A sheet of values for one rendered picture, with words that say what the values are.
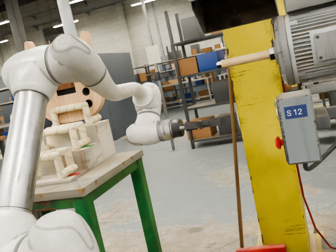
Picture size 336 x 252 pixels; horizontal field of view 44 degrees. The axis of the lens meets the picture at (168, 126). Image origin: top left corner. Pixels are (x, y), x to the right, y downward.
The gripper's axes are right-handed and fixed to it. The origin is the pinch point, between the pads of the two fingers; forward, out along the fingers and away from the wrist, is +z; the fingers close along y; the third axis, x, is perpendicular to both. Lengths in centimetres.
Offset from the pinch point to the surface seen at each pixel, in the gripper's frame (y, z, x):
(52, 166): 16, -72, -8
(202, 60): -456, -112, 105
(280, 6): -852, 1, 261
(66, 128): 15, -62, 7
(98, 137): 0, -56, 2
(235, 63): 9.9, 11.2, 20.5
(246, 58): 10.2, 15.5, 21.4
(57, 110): 1, -75, 17
